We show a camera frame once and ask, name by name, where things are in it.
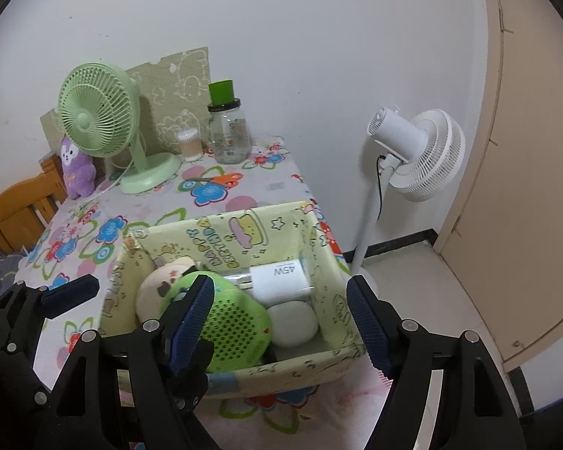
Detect purple plush bunny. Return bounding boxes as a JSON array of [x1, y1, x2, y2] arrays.
[[59, 135, 97, 199]]

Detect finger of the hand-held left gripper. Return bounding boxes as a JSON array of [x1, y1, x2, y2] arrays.
[[166, 336, 215, 413], [0, 274, 100, 399]]

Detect yellow cartoon storage box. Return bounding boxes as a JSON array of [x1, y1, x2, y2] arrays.
[[98, 201, 367, 400]]

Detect green patterned board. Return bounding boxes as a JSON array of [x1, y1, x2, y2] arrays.
[[40, 47, 210, 160]]

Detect white fan cable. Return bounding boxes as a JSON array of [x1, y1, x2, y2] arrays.
[[94, 154, 137, 194]]

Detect white charger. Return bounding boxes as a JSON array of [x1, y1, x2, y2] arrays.
[[225, 259, 314, 306]]

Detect grey plaid quilt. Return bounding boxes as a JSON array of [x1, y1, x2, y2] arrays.
[[0, 239, 29, 310]]

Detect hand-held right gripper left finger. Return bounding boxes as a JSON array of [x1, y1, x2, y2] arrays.
[[47, 273, 217, 450]]

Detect white oval case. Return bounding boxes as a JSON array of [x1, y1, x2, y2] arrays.
[[266, 301, 320, 349]]

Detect cotton swab jar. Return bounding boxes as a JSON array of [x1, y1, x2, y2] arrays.
[[177, 127, 202, 164]]

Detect black fan cable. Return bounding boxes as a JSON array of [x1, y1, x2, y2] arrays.
[[375, 154, 386, 219]]

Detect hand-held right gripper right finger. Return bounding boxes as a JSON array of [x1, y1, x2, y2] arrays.
[[346, 276, 519, 450]]

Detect green round speaker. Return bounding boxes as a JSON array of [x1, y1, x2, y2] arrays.
[[158, 269, 274, 373]]

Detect wooden chair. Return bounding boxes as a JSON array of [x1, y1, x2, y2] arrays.
[[0, 154, 69, 256]]

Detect glass jar with green lid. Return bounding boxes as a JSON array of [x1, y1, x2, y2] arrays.
[[207, 79, 250, 165]]

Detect beige door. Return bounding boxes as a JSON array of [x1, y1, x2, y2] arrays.
[[434, 0, 563, 371]]

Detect green desk fan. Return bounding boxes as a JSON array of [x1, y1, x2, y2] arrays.
[[57, 64, 183, 194]]

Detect orange scissors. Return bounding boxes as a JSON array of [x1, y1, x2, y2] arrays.
[[188, 172, 245, 188]]

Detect white standing fan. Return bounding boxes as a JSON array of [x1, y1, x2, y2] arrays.
[[349, 107, 466, 291]]

